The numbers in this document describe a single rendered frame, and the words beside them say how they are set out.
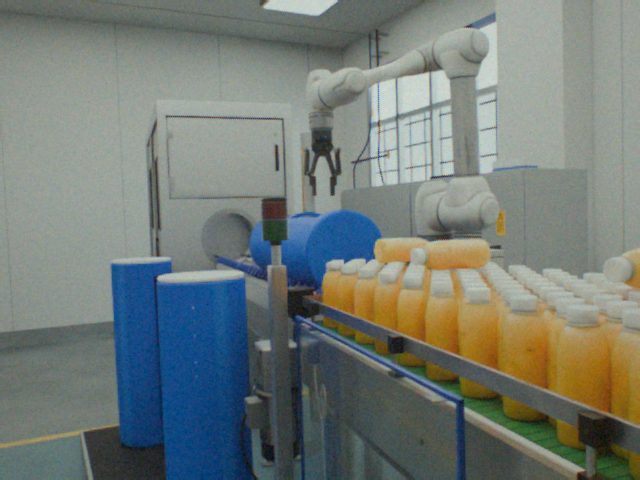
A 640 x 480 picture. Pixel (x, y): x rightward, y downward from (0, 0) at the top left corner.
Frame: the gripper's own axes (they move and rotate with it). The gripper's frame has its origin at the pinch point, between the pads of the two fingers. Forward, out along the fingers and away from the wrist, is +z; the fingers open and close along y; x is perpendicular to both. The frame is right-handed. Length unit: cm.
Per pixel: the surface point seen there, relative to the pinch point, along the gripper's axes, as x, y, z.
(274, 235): 67, 36, 16
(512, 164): -94, -152, -21
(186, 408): 16, 52, 69
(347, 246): 18.1, -1.6, 21.0
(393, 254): 55, 0, 23
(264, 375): 44, 34, 55
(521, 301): 127, 14, 27
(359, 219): 18.2, -6.1, 12.1
